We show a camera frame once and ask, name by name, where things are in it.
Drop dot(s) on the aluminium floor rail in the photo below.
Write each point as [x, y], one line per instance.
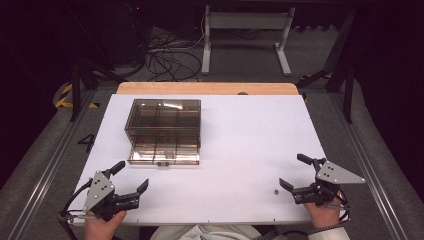
[50, 166]
[370, 166]

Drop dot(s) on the transparent brown drawer box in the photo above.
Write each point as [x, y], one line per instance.
[163, 131]

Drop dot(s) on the yellow black hazard tape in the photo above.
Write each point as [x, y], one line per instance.
[65, 95]

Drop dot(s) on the white metal stand frame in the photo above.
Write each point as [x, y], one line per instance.
[246, 20]

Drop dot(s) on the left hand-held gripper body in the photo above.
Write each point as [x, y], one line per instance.
[98, 191]

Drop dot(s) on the person's left hand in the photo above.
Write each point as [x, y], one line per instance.
[100, 230]

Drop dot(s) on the person's right hand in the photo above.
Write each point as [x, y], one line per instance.
[321, 215]

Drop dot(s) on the black metal stand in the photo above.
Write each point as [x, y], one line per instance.
[76, 86]
[346, 86]

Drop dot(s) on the person's light grey clothing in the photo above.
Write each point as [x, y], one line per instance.
[200, 233]

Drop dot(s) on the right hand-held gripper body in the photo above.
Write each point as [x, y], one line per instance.
[335, 175]

